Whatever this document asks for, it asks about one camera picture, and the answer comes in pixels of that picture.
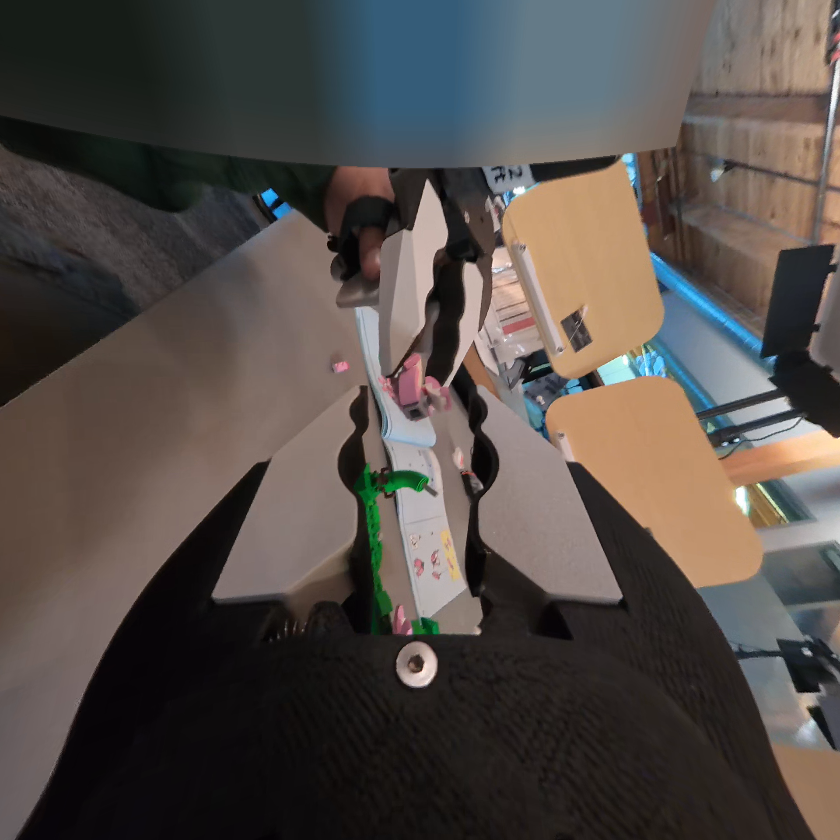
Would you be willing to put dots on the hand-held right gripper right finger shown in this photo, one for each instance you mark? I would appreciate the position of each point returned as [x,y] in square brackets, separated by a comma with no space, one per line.
[544,531]

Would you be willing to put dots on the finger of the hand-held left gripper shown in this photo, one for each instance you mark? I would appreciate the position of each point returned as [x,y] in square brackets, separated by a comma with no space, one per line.
[407,282]
[476,302]

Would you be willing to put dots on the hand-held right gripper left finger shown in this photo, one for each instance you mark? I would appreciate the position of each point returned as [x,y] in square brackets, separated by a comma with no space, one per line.
[289,525]

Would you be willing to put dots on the pink lego flower piece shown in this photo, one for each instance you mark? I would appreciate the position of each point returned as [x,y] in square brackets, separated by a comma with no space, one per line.
[412,384]

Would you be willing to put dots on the black device on arm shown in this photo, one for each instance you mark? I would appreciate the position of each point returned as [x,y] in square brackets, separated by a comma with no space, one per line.
[804,663]

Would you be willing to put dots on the green lego plant model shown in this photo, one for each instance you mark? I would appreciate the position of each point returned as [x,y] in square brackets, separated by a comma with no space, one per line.
[367,518]

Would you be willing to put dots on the black lego piece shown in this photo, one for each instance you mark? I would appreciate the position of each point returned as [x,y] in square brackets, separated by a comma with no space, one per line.
[472,484]

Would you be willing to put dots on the lego instruction booklet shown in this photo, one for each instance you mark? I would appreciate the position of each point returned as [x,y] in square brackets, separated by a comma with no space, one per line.
[426,525]

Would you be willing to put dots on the person's left hand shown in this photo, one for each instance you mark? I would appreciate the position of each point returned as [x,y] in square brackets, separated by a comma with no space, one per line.
[354,184]

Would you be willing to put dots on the clear storage box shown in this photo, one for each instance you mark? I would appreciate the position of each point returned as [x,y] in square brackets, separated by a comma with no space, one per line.
[518,315]

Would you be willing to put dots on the blue pipe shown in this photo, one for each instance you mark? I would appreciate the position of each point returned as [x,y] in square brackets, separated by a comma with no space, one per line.
[709,302]

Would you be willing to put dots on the black panel on stand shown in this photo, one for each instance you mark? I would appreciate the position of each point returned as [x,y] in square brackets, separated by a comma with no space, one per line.
[797,295]

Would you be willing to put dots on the metal pole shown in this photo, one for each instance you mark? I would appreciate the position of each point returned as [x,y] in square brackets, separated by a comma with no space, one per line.
[828,151]

